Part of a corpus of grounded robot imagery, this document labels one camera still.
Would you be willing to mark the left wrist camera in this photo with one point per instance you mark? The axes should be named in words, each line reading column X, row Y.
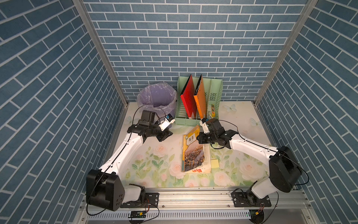
column 168, row 120

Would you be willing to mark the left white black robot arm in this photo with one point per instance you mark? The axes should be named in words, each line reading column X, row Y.
column 104, row 187

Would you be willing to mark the yellow sticky note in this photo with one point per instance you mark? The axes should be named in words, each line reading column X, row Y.
column 215, row 163

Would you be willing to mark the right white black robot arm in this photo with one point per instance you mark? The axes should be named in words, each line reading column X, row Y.
column 284, row 170

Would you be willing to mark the pens in organizer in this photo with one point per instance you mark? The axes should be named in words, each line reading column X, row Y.
column 211, row 111

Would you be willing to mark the green file organizer rack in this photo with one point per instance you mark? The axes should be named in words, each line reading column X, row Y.
column 213, row 92

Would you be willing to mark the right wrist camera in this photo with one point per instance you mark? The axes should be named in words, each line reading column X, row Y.
column 204, row 126

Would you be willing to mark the orange folder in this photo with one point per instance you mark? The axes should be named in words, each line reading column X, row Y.
column 200, row 98

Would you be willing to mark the red folder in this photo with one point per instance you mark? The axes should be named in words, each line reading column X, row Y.
column 187, row 97

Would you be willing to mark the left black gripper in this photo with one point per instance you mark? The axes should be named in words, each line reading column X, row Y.
column 163, row 134

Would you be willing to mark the small black circuit board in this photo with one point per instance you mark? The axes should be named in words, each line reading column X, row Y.
column 137, row 214

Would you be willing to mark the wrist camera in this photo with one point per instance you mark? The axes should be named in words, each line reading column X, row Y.
column 168, row 120
column 204, row 126

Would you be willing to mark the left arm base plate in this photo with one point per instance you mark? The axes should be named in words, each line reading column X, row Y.
column 150, row 200

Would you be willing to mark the purple trash bin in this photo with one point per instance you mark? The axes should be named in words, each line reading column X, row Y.
column 160, row 98

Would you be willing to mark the aluminium rail frame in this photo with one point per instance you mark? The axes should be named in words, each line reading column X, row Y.
column 208, row 205

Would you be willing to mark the English textbook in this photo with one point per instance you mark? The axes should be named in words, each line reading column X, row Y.
column 195, row 156

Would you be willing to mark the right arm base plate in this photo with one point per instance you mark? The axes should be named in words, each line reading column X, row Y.
column 240, row 199

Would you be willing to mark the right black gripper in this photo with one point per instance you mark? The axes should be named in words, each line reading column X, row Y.
column 201, row 140

